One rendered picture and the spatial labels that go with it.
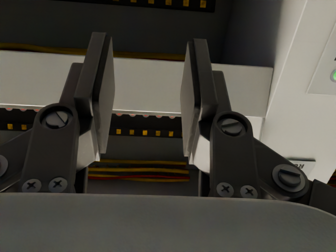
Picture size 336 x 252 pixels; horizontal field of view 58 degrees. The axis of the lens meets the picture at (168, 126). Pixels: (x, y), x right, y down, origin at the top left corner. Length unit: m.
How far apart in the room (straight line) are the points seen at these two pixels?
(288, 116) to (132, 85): 0.14
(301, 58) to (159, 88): 0.12
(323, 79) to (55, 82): 0.22
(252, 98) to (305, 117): 0.05
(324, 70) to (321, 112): 0.05
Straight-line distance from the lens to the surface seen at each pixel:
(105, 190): 0.50
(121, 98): 0.27
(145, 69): 0.26
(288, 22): 0.27
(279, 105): 0.28
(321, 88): 0.29
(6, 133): 0.60
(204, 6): 0.39
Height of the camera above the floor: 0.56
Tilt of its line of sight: 38 degrees up
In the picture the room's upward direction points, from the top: 174 degrees counter-clockwise
